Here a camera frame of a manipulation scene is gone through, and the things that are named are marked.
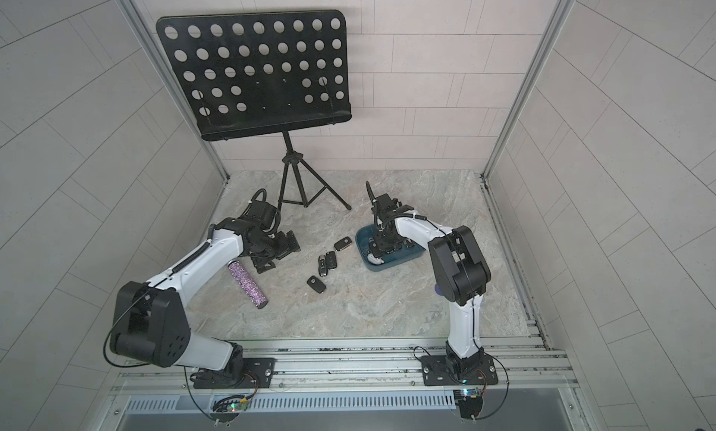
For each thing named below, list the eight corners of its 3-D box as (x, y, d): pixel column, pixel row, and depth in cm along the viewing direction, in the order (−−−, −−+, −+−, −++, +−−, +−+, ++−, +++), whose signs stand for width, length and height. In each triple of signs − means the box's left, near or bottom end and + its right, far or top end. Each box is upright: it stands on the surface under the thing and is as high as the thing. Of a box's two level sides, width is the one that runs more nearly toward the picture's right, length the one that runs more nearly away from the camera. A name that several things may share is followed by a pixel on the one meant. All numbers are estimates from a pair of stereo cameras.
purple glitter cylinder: (229, 268, 92) (225, 263, 89) (239, 261, 94) (235, 256, 91) (260, 311, 83) (256, 307, 80) (271, 302, 85) (267, 298, 82)
